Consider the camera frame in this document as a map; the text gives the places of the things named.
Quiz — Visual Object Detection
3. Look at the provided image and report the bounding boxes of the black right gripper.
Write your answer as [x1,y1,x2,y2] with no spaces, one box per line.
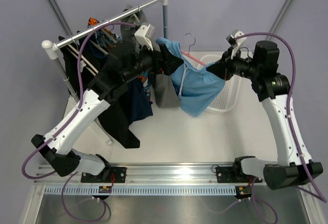
[208,47,261,81]

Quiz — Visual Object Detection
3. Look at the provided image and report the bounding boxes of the white perforated basket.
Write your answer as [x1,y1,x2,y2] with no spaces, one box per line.
[197,54,241,113]

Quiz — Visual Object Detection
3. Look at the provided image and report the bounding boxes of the silver clothes rack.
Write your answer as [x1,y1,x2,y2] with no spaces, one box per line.
[41,0,170,145]

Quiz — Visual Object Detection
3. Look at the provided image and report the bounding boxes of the wooden hanger with patterned shorts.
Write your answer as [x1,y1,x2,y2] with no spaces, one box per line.
[87,28,122,58]

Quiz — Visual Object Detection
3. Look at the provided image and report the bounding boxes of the navy blue garment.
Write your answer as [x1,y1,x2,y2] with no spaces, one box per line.
[120,78,153,124]

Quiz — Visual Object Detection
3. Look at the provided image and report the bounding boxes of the pink clothes hanger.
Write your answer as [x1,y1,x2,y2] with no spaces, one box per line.
[181,32,207,66]

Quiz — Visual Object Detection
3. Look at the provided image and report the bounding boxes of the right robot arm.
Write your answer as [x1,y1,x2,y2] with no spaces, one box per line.
[207,40,323,190]

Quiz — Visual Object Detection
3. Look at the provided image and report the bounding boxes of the white slotted cable duct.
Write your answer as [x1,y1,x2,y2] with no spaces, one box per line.
[44,185,236,196]

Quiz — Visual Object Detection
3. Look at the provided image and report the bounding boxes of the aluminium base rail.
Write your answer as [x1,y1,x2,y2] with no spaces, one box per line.
[32,163,250,186]

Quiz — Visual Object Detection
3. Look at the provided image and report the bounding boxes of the black garment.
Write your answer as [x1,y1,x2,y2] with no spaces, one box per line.
[57,35,141,150]

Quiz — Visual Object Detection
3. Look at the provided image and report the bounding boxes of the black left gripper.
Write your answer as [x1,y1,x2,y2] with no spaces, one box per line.
[122,38,182,83]

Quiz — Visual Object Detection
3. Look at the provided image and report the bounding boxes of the light blue shorts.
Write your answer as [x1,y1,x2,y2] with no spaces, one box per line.
[156,37,226,117]

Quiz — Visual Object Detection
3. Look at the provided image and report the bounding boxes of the wooden hanger with black garment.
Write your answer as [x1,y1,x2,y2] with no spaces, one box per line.
[60,45,100,78]

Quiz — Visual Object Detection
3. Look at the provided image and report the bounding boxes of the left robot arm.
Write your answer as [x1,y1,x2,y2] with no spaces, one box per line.
[31,43,183,182]

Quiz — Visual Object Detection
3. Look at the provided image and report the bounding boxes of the patterned navy orange shorts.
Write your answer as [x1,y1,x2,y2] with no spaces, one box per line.
[87,17,153,107]

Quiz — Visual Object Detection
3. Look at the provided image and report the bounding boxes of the grey knit shorts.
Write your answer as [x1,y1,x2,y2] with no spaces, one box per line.
[120,10,180,108]

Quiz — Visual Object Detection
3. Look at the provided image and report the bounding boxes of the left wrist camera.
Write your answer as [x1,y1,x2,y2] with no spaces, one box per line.
[134,23,155,51]

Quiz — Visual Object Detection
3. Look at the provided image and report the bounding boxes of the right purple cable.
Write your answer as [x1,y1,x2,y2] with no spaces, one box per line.
[204,32,328,222]

